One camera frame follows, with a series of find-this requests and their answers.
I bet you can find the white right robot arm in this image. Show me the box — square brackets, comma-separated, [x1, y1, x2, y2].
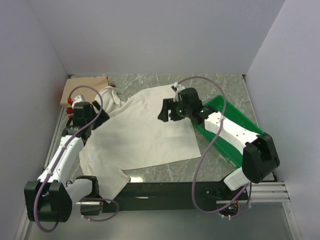
[157, 87, 280, 200]

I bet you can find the folded beige t shirt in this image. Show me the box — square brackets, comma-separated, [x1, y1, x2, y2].
[60, 75, 110, 108]

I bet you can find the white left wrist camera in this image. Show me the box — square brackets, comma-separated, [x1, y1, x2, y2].
[67, 94, 86, 105]

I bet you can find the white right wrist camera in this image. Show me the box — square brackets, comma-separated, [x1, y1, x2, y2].
[171, 82, 185, 102]

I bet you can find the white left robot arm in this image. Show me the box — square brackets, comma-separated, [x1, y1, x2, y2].
[24, 100, 110, 223]

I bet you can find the green plastic tray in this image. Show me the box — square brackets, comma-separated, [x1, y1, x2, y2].
[194, 95, 264, 168]

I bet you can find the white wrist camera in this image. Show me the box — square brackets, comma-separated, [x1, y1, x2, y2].
[67, 94, 86, 105]
[171, 82, 185, 102]

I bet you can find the white t shirt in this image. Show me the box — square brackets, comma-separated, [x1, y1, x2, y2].
[79, 85, 201, 199]

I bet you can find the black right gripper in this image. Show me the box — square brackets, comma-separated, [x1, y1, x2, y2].
[157, 97, 192, 123]

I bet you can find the black base beam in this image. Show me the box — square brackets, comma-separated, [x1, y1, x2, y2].
[114, 181, 240, 211]

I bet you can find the folded orange t shirt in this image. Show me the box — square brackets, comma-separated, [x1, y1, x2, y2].
[66, 107, 74, 119]

